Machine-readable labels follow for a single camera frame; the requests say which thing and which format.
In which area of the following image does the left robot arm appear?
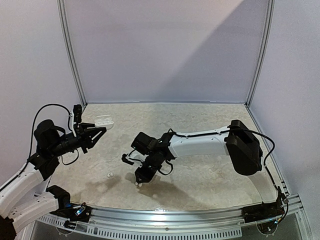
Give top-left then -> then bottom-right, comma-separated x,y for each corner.
0,119 -> 107,240

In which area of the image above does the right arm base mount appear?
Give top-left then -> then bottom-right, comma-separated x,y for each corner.
241,200 -> 286,223

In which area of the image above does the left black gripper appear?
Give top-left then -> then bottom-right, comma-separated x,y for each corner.
48,122 -> 106,157

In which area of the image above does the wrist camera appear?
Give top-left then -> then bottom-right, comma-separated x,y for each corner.
68,104 -> 83,135
121,150 -> 145,168

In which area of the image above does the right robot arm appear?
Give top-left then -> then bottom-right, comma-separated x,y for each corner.
121,119 -> 281,218

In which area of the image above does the right aluminium frame post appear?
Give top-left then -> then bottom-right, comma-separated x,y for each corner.
245,0 -> 275,108

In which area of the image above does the aluminium frame post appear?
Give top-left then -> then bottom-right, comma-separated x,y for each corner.
245,0 -> 275,108
57,0 -> 88,108

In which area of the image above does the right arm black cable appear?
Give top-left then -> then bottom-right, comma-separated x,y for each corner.
159,127 -> 290,223

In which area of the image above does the aluminium front rail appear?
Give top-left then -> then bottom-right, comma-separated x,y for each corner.
23,194 -> 313,240

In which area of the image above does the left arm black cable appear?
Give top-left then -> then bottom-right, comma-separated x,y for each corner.
0,103 -> 81,191

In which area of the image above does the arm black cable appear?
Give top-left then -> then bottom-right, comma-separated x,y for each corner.
159,127 -> 290,223
0,103 -> 81,191

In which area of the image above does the white oval charging case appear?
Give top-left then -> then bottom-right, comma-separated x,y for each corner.
94,115 -> 115,130

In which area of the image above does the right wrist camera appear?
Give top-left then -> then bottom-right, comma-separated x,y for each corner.
121,150 -> 145,168

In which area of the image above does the left aluminium frame post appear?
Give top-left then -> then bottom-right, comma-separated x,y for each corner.
57,0 -> 88,108

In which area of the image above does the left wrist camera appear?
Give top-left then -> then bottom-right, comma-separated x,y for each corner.
68,104 -> 83,135

